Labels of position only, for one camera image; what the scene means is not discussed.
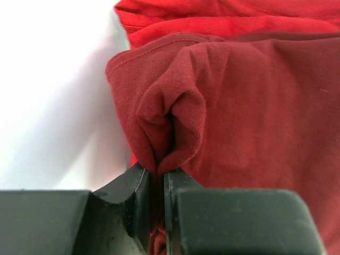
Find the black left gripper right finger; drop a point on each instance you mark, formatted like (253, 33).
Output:
(200, 220)

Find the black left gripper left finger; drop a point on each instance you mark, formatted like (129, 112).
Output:
(115, 219)

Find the dark maroon t shirt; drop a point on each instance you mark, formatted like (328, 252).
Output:
(259, 110)

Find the folded red t shirt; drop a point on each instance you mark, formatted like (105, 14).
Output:
(145, 21)

